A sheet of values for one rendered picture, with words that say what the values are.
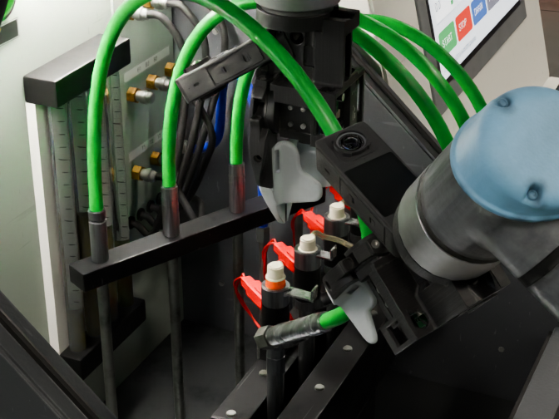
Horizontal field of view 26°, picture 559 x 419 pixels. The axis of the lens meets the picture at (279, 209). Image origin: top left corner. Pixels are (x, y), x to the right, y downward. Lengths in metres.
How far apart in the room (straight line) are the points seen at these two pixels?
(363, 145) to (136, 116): 0.61
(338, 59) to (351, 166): 0.20
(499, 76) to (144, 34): 0.64
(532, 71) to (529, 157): 1.38
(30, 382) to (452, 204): 0.35
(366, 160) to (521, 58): 1.13
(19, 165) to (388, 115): 0.43
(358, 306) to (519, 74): 1.09
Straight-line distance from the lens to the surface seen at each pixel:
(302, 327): 1.03
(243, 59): 1.06
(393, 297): 0.84
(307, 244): 1.23
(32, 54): 1.25
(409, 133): 1.41
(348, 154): 0.86
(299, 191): 1.10
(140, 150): 1.46
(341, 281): 0.88
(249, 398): 1.26
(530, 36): 2.04
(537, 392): 1.35
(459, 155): 0.68
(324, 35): 1.03
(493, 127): 0.66
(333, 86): 1.04
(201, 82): 1.09
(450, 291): 0.80
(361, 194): 0.84
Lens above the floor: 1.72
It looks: 27 degrees down
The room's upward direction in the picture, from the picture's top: straight up
